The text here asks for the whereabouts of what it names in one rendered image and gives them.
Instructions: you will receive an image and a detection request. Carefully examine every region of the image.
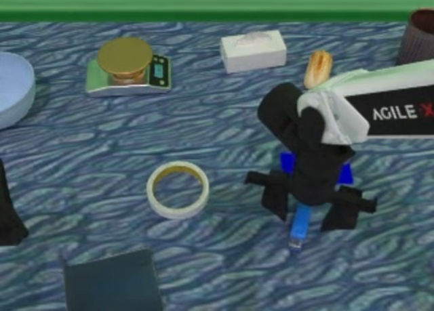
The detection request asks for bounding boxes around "dark blue square pad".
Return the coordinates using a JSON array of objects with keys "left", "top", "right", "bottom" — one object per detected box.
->
[{"left": 62, "top": 247, "right": 164, "bottom": 311}]

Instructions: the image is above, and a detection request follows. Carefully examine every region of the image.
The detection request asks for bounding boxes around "blue patterned tablecloth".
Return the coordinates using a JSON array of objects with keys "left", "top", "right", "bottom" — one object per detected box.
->
[{"left": 0, "top": 19, "right": 434, "bottom": 311}]

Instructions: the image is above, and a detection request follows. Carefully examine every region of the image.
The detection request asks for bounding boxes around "bread roll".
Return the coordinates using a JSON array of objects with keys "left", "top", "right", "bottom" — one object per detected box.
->
[{"left": 302, "top": 49, "right": 334, "bottom": 90}]

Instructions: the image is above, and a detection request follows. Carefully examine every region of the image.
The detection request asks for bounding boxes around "white tape roll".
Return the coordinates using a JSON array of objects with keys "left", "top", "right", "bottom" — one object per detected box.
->
[{"left": 146, "top": 161, "right": 210, "bottom": 221}]

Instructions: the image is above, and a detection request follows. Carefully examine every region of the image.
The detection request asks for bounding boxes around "white tissue box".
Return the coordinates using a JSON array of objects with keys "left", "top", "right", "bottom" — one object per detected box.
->
[{"left": 220, "top": 29, "right": 288, "bottom": 75}]

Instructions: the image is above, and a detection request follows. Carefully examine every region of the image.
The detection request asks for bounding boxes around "brown ribbed cup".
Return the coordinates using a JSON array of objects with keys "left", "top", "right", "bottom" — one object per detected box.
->
[{"left": 396, "top": 8, "right": 434, "bottom": 66}]

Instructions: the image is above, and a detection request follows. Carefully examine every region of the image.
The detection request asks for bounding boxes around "silver kitchen scale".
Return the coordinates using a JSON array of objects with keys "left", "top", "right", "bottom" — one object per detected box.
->
[{"left": 85, "top": 37, "right": 172, "bottom": 99}]

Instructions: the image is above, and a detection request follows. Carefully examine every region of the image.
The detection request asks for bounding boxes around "green barrier strip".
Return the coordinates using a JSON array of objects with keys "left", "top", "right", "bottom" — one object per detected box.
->
[{"left": 0, "top": 0, "right": 434, "bottom": 22}]

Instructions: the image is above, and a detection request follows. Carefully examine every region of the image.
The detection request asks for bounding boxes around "light blue round plate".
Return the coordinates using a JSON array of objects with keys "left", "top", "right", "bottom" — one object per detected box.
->
[{"left": 0, "top": 51, "right": 37, "bottom": 131}]

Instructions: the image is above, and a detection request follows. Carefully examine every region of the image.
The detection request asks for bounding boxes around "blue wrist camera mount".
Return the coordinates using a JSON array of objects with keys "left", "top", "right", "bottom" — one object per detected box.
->
[{"left": 279, "top": 151, "right": 354, "bottom": 186}]

